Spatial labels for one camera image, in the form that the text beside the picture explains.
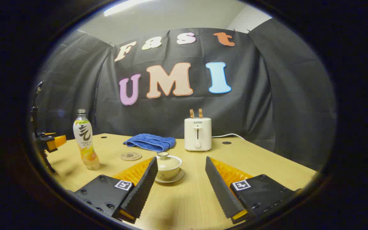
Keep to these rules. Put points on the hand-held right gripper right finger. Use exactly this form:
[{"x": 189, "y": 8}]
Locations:
[{"x": 222, "y": 188}]

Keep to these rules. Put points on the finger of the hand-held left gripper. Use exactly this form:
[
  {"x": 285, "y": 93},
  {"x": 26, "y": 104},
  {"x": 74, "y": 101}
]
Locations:
[{"x": 57, "y": 141}]

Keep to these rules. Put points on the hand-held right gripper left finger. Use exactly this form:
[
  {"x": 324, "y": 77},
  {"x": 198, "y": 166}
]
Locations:
[{"x": 142, "y": 188}]

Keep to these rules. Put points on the clear water bottle white label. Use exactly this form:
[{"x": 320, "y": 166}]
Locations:
[{"x": 85, "y": 137}]

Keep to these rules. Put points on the cream ceramic teacup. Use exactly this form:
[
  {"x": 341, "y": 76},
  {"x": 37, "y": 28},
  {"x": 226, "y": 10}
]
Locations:
[{"x": 170, "y": 174}]

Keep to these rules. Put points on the round cork coaster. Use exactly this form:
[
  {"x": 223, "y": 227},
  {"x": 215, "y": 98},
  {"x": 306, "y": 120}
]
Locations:
[{"x": 131, "y": 156}]

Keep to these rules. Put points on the cream teacup lid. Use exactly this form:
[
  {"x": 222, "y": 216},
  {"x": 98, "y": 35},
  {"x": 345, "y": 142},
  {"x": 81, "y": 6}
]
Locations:
[{"x": 168, "y": 162}]

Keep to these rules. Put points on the cream saucer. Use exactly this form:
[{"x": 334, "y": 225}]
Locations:
[{"x": 177, "y": 179}]

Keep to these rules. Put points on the blue towel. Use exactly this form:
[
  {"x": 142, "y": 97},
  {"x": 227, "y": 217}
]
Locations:
[{"x": 150, "y": 142}]

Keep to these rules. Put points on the white toaster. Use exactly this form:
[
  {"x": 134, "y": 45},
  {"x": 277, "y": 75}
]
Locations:
[{"x": 198, "y": 135}]

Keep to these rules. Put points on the bread slice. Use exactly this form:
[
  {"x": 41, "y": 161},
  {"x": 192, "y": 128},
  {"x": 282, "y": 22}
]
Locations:
[
  {"x": 192, "y": 113},
  {"x": 200, "y": 113}
]

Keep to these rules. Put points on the black backdrop cloth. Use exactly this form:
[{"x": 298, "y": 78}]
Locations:
[{"x": 267, "y": 95}]

